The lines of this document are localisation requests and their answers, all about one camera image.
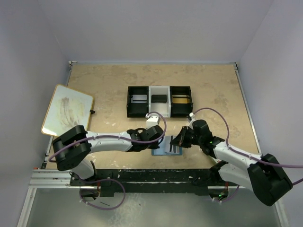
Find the white card in tray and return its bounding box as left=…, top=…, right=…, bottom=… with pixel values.
left=131, top=95, right=148, bottom=103

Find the black card in tray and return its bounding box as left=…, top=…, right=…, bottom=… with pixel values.
left=151, top=94, right=168, bottom=103

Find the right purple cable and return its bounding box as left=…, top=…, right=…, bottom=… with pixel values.
left=187, top=108, right=303, bottom=203

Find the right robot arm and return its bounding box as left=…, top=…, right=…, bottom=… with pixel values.
left=171, top=120, right=293, bottom=206

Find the black and white sorting tray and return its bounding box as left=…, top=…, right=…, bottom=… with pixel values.
left=126, top=86, right=193, bottom=118

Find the purple cable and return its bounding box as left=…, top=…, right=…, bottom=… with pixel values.
left=187, top=108, right=303, bottom=203
left=48, top=112, right=167, bottom=210

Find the white striped credit card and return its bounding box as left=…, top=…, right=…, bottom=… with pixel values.
left=161, top=136, right=180, bottom=151

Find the gold card in tray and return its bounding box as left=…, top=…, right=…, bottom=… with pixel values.
left=172, top=95, right=191, bottom=104

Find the yellow framed whiteboard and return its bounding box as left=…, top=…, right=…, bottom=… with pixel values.
left=41, top=84, right=94, bottom=137

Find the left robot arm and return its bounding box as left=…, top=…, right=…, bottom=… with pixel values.
left=49, top=125, right=164, bottom=180

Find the blue leather card holder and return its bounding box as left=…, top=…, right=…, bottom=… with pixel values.
left=151, top=147, right=182, bottom=156

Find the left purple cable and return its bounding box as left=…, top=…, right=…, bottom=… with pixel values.
left=48, top=112, right=167, bottom=210

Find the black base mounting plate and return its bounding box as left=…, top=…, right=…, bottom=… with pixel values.
left=70, top=169, right=226, bottom=197

